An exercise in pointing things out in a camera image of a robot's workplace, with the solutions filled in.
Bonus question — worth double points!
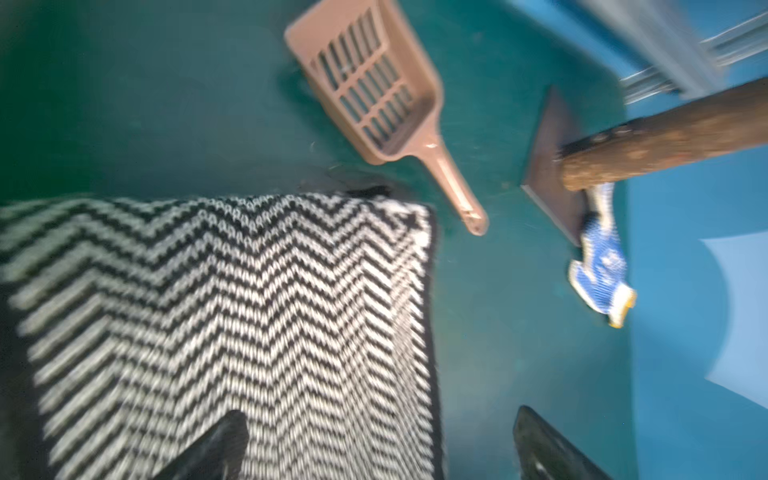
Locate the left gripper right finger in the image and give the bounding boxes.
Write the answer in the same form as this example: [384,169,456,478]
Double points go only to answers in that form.
[513,406,609,480]

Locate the black white knitted scarf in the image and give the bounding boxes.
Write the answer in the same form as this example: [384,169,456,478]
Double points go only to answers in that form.
[1,192,446,479]

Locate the aluminium frame back bar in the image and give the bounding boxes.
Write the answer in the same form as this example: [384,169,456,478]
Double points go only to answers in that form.
[621,4,767,105]

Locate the brown plastic litter scoop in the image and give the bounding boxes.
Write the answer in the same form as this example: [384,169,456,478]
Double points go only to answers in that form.
[284,0,489,236]

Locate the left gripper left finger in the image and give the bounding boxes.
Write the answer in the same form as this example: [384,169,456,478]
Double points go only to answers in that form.
[154,410,250,480]

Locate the pink artificial cherry blossom tree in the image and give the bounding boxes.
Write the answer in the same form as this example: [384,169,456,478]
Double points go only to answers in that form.
[521,78,767,246]

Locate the blue white work glove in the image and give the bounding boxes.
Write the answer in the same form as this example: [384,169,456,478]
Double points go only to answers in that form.
[568,183,637,329]

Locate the right aluminium frame post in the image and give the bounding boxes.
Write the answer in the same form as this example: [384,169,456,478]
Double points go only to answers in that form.
[579,0,725,99]

